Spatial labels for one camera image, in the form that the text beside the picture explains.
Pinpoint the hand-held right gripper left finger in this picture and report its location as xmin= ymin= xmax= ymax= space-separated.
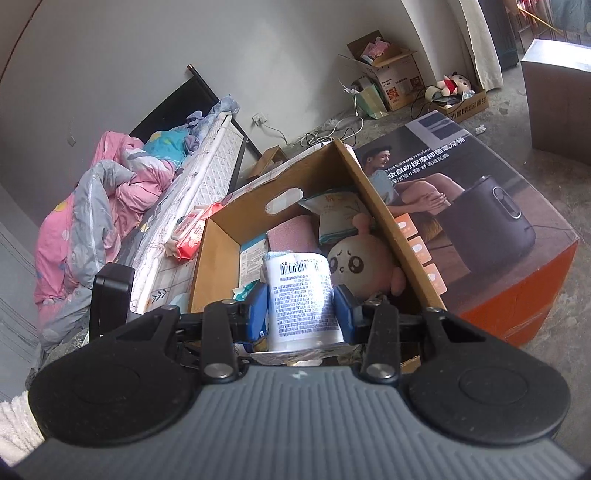
xmin=115 ymin=282 xmax=269 ymax=385

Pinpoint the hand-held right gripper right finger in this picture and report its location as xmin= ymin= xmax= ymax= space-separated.
xmin=335 ymin=284 xmax=488 ymax=385

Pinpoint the white labelled plastic jar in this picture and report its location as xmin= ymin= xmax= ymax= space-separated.
xmin=259 ymin=251 xmax=345 ymax=354

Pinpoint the pink plush rabbit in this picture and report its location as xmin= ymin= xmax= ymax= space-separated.
xmin=327 ymin=215 xmax=407 ymax=296

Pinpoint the blue wet wipes pack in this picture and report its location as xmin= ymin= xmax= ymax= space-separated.
xmin=238 ymin=233 xmax=273 ymax=289

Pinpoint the brown cardboard box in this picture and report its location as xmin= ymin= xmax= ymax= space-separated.
xmin=187 ymin=138 xmax=448 ymax=374

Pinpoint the pink woven cloth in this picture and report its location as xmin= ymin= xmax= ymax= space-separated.
xmin=268 ymin=215 xmax=321 ymax=254

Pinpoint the white and teal cotton swab bag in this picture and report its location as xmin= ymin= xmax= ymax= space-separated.
xmin=298 ymin=190 xmax=372 ymax=246

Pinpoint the person's left forearm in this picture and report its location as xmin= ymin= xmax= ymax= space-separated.
xmin=0 ymin=390 xmax=40 ymax=446

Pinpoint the pink and grey floral quilt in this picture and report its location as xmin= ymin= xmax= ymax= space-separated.
xmin=32 ymin=131 xmax=183 ymax=352

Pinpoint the red wet wipes pack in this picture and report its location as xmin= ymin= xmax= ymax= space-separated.
xmin=165 ymin=203 xmax=222 ymax=263

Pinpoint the small wooden stool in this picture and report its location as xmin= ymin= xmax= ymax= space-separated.
xmin=247 ymin=145 xmax=289 ymax=181

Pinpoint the teal patterned garment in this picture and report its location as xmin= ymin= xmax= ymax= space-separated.
xmin=143 ymin=129 xmax=195 ymax=162

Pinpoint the white quilted mattress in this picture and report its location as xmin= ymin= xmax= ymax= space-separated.
xmin=124 ymin=111 xmax=247 ymax=319

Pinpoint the large printed appliance box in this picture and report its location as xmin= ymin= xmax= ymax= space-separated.
xmin=353 ymin=110 xmax=580 ymax=349

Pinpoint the lavender grey cloth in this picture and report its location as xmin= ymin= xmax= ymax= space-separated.
xmin=182 ymin=95 xmax=241 ymax=153

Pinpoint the green paper bag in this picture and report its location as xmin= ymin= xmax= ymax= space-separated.
xmin=355 ymin=83 xmax=391 ymax=120

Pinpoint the low cardboard box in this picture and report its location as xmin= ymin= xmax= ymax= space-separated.
xmin=425 ymin=83 xmax=490 ymax=124

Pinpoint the open printed cardboard box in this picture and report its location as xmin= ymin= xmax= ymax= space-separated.
xmin=338 ymin=30 xmax=426 ymax=112

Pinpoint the red dressed doll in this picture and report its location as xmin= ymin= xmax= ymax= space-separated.
xmin=434 ymin=71 xmax=474 ymax=97

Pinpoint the plain tall cardboard box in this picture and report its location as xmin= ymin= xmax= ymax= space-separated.
xmin=521 ymin=38 xmax=591 ymax=162

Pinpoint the white curtain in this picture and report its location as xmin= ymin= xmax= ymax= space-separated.
xmin=455 ymin=0 xmax=505 ymax=90

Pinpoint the white power cable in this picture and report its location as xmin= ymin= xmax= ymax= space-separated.
xmin=259 ymin=115 xmax=365 ymax=148

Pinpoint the black metal bed frame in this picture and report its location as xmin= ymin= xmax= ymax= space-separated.
xmin=129 ymin=65 xmax=264 ymax=195

